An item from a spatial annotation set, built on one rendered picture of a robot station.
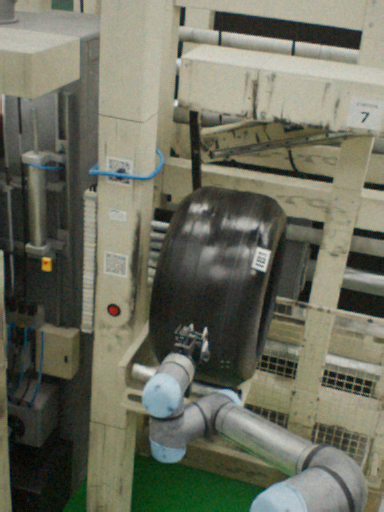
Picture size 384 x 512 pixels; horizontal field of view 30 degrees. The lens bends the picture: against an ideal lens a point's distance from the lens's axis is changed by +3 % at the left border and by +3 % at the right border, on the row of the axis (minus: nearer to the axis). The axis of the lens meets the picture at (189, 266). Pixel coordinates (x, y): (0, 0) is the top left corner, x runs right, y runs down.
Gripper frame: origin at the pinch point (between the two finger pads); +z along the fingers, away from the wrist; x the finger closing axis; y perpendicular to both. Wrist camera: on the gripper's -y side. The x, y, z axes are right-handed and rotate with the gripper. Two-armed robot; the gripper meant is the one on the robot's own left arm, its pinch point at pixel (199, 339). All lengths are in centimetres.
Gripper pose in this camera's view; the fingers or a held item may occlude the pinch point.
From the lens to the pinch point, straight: 176.1
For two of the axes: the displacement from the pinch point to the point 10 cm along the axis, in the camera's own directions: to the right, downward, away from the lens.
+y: 1.2, -9.3, -3.5
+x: -9.6, -2.0, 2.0
